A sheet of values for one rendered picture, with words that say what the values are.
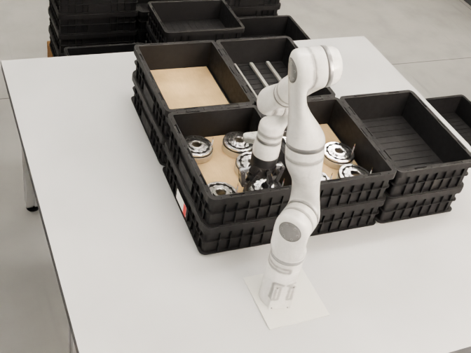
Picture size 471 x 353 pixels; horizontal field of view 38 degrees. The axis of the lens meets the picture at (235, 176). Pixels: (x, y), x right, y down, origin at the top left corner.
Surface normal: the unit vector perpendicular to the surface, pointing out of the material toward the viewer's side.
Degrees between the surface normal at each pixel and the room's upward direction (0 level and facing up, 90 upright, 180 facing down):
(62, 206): 0
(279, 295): 89
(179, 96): 0
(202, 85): 0
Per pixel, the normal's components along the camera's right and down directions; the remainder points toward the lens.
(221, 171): 0.15, -0.75
